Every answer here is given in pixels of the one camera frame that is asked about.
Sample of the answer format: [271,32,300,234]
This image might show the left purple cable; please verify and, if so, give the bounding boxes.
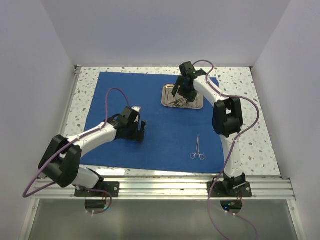
[22,87,131,215]

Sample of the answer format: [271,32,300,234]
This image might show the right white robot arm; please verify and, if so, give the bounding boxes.
[172,61,246,197]

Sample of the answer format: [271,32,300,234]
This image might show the purple cable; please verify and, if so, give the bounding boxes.
[193,59,261,240]
[22,87,131,215]

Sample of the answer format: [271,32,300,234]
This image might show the aluminium mounting rail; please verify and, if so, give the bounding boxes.
[31,176,296,200]

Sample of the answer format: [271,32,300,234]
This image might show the steel scissors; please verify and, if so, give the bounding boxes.
[168,98,187,107]

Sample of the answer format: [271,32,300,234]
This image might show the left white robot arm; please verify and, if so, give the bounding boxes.
[38,106,146,197]

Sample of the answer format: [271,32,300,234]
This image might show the blue surgical drape cloth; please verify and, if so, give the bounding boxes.
[81,72,224,174]

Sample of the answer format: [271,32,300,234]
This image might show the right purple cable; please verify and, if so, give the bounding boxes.
[193,59,261,240]

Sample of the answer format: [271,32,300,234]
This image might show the stainless steel instrument tray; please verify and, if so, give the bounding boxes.
[161,84,204,110]

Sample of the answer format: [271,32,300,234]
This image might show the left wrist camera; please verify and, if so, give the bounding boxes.
[131,106,141,113]

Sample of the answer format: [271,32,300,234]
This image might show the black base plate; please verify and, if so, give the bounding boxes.
[74,181,120,198]
[210,181,253,198]

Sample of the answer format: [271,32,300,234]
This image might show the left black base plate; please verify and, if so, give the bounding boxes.
[74,181,120,198]

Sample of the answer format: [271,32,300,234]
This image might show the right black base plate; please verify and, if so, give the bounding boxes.
[210,181,253,198]

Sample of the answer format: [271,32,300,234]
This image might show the steel hemostat forceps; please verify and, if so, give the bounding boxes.
[190,135,205,161]

